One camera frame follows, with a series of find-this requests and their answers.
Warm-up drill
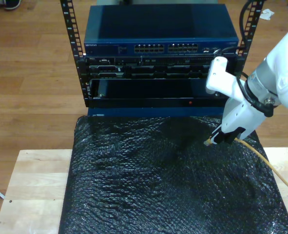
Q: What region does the black perforated rack post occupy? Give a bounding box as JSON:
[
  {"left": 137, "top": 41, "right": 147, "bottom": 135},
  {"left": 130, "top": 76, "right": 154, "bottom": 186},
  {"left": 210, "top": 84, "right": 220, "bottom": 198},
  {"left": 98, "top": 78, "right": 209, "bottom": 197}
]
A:
[
  {"left": 232, "top": 0, "right": 266, "bottom": 76},
  {"left": 59, "top": 0, "right": 90, "bottom": 108}
]

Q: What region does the blue network switch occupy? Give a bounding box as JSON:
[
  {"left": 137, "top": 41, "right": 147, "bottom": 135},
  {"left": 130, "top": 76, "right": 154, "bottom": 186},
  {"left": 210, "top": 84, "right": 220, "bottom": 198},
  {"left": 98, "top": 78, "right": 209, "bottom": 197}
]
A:
[{"left": 83, "top": 3, "right": 239, "bottom": 56}]

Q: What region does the black bubble wrap mat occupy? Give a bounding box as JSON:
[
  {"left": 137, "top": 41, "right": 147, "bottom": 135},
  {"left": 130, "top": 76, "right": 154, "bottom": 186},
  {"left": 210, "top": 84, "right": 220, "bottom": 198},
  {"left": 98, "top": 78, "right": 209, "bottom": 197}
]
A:
[{"left": 58, "top": 112, "right": 288, "bottom": 234}]

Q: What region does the black rack server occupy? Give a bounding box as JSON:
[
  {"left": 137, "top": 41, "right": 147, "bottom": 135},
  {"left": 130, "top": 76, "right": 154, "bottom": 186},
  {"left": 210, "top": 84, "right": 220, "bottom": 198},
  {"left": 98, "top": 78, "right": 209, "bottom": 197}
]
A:
[{"left": 85, "top": 55, "right": 237, "bottom": 80}]

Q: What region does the yellow network cable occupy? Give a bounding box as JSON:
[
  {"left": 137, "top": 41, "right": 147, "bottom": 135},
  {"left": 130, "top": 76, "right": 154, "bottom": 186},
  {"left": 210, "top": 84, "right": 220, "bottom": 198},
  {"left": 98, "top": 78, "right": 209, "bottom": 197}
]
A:
[{"left": 204, "top": 137, "right": 288, "bottom": 198}]

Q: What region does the crumpled white paper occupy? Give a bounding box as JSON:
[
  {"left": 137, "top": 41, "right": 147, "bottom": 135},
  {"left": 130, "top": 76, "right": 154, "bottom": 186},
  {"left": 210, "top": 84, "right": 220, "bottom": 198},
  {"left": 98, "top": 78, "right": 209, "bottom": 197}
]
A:
[{"left": 259, "top": 8, "right": 275, "bottom": 21}]

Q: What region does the black rack shelf tray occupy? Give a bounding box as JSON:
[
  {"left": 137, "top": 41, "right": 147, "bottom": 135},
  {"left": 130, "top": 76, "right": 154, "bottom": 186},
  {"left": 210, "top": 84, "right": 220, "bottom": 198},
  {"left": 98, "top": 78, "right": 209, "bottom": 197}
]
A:
[{"left": 86, "top": 78, "right": 229, "bottom": 108}]

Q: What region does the blue flat base box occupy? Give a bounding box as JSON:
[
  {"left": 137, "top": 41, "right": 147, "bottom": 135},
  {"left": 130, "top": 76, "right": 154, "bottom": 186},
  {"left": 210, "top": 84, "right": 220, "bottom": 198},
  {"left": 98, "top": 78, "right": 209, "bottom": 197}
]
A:
[{"left": 87, "top": 106, "right": 226, "bottom": 120}]

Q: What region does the person's dark shoe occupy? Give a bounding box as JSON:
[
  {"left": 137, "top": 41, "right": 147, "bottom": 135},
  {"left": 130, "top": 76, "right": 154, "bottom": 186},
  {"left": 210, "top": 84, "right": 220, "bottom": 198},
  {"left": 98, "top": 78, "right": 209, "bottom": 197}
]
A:
[{"left": 4, "top": 0, "right": 22, "bottom": 11}]

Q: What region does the pale grey box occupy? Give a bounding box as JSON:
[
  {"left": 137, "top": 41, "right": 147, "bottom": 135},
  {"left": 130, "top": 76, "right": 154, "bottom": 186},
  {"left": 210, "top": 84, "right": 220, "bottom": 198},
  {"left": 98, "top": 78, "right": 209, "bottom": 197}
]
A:
[{"left": 96, "top": 0, "right": 219, "bottom": 6}]

